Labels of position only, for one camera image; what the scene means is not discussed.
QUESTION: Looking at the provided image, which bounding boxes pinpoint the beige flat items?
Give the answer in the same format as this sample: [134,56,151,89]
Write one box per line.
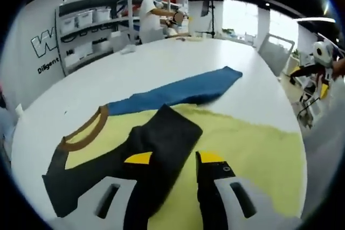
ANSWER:
[175,36,210,44]

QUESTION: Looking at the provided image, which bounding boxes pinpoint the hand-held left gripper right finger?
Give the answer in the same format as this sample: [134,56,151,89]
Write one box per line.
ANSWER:
[195,150,302,230]

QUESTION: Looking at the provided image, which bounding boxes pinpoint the grey mesh chair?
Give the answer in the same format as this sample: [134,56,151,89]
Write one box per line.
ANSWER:
[257,33,294,77]
[301,79,345,214]

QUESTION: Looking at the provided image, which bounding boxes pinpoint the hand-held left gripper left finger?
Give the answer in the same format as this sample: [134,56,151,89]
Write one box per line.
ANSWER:
[58,151,154,230]

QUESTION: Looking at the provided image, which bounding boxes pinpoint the black stand with monitor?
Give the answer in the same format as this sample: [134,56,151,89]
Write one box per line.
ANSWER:
[201,0,217,39]

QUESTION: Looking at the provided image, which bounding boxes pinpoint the yellow blue black garment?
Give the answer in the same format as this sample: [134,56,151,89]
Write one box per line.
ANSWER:
[42,65,307,230]

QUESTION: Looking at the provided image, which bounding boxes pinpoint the small white object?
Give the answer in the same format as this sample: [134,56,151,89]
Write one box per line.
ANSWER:
[120,44,139,55]

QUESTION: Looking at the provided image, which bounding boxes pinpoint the group of white storage bins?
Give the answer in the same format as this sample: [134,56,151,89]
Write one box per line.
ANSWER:
[59,0,189,66]

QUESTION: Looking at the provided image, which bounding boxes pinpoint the grey metal shelving rack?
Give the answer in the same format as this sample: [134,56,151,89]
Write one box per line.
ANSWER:
[55,0,189,77]

